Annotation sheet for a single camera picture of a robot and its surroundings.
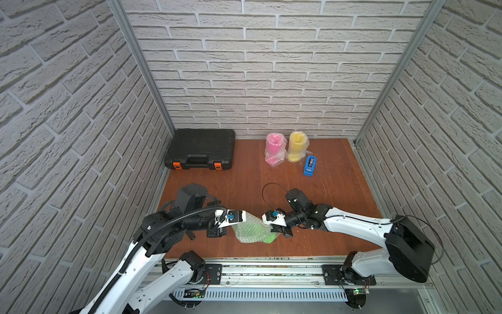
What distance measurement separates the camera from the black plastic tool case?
1.03m

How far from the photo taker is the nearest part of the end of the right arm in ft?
2.00

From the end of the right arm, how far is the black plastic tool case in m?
0.48
